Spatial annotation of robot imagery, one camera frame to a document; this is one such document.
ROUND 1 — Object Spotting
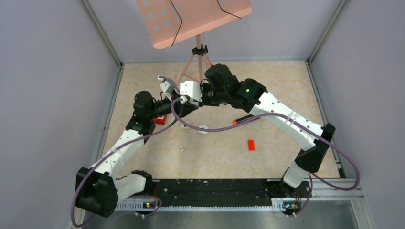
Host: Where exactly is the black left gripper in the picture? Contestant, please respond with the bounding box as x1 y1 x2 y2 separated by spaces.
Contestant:
148 89 197 120

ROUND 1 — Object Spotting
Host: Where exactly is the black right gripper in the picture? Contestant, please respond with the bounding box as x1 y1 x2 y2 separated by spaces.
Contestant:
193 83 228 108

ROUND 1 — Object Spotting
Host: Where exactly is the white charging case gold trim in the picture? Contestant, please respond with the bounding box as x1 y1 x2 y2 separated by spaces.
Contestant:
197 125 209 135

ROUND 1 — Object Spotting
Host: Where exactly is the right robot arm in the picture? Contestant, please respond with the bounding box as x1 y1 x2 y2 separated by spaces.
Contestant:
201 64 336 197

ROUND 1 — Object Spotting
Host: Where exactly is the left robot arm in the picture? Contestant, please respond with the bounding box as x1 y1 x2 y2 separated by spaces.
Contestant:
73 91 198 218

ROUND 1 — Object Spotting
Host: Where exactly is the red white grid block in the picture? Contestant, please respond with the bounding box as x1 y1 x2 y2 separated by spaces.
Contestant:
153 115 167 125

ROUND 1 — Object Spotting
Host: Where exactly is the black marker orange cap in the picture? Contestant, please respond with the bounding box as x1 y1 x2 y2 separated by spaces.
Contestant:
233 114 255 125

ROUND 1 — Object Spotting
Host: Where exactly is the red rectangular block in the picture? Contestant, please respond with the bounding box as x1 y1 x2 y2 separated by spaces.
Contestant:
247 139 256 151

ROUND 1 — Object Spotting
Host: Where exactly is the pink music stand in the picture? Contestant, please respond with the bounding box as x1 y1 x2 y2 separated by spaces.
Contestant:
136 0 252 83

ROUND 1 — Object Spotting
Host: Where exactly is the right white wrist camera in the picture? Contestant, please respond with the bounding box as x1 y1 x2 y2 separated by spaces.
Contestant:
179 81 203 102

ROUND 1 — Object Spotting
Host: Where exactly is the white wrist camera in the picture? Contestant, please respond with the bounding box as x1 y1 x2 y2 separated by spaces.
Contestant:
179 81 203 102
157 75 180 102

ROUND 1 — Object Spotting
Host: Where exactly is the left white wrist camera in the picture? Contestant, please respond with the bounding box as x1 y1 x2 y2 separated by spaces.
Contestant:
157 75 180 102

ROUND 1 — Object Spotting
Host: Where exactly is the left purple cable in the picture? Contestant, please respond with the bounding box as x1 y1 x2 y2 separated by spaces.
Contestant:
70 75 182 228

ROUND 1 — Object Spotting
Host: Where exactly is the purple cable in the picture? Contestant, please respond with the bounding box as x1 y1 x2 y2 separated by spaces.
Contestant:
171 96 362 217
70 75 182 228

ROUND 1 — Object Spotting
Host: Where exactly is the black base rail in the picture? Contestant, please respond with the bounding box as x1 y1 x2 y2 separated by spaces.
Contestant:
128 175 313 215

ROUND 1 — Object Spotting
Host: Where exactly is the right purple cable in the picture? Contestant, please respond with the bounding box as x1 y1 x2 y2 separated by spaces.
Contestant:
171 96 362 217

